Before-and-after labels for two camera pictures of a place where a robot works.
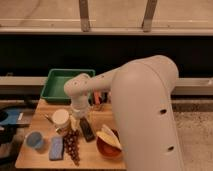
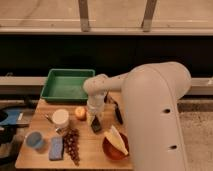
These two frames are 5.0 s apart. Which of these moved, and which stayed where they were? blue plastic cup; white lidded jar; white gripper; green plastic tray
Moved: white gripper
Stayed: white lidded jar; blue plastic cup; green plastic tray
